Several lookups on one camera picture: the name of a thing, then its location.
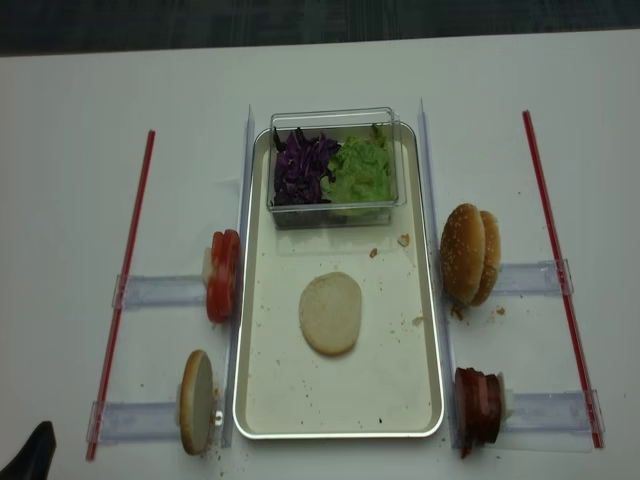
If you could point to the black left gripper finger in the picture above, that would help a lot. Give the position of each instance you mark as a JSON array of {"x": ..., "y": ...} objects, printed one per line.
[{"x": 34, "y": 459}]

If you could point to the red tomato slices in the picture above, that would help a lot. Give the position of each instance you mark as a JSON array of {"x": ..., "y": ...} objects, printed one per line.
[{"x": 221, "y": 280}]

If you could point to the white pusher block tomato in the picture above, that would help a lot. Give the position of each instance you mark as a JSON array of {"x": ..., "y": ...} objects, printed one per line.
[{"x": 207, "y": 266}]

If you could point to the green lettuce pile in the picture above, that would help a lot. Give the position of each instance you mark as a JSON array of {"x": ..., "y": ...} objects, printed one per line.
[{"x": 359, "y": 171}]

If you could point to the brown meat patties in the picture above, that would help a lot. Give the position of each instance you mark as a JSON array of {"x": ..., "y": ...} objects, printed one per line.
[{"x": 479, "y": 406}]

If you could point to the lower left clear track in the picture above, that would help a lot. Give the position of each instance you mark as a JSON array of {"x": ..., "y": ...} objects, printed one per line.
[{"x": 113, "y": 422}]

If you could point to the clear track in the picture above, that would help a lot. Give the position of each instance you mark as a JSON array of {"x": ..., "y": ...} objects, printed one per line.
[
  {"x": 548, "y": 278},
  {"x": 563, "y": 412},
  {"x": 138, "y": 291},
  {"x": 113, "y": 422}
]

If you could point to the upright bun slice left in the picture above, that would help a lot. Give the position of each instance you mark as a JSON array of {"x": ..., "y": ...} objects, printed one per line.
[{"x": 197, "y": 374}]

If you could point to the left red rod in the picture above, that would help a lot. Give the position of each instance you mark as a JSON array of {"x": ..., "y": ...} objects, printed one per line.
[{"x": 97, "y": 411}]

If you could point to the red rod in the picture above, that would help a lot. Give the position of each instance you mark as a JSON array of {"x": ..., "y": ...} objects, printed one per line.
[
  {"x": 585, "y": 382},
  {"x": 97, "y": 411}
]

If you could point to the upper left clear track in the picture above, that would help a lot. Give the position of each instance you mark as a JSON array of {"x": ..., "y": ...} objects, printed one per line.
[{"x": 138, "y": 291}]

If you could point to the silver metal tray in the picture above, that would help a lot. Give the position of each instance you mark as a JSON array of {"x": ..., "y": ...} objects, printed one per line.
[{"x": 389, "y": 384}]

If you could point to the bun bottom on tray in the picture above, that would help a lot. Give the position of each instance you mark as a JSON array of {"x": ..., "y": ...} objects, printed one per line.
[{"x": 330, "y": 313}]

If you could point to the purple shredded cabbage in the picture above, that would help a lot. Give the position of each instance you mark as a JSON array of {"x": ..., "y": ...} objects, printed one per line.
[{"x": 301, "y": 164}]

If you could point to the clear plastic container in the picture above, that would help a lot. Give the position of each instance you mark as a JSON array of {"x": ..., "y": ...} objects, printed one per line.
[{"x": 338, "y": 125}]

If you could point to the white pusher block patty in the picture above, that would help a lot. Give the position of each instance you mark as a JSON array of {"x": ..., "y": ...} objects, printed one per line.
[{"x": 507, "y": 403}]

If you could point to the sesame bun top front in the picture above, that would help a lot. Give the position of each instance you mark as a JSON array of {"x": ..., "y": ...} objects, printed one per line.
[{"x": 462, "y": 252}]

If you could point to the sesame bun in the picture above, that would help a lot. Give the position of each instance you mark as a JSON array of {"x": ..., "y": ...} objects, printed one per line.
[
  {"x": 492, "y": 258},
  {"x": 462, "y": 252}
]

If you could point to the sesame bun top rear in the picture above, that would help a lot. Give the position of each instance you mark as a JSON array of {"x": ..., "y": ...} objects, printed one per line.
[{"x": 492, "y": 258}]

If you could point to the lower right clear track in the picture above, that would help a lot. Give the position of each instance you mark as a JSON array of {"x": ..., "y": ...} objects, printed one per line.
[{"x": 563, "y": 412}]

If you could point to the upper right clear track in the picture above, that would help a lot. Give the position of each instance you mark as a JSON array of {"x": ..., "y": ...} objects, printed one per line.
[{"x": 548, "y": 278}]

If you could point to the right red rod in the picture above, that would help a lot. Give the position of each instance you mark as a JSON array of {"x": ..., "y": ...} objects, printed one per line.
[{"x": 585, "y": 382}]

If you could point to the left clear long rail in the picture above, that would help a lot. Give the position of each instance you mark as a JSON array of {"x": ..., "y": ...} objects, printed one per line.
[{"x": 232, "y": 355}]

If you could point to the clear long rail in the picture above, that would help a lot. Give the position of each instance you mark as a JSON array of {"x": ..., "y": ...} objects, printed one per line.
[
  {"x": 447, "y": 364},
  {"x": 232, "y": 355}
]

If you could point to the right clear long rail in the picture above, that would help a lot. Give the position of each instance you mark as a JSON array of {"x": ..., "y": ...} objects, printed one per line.
[{"x": 447, "y": 364}]

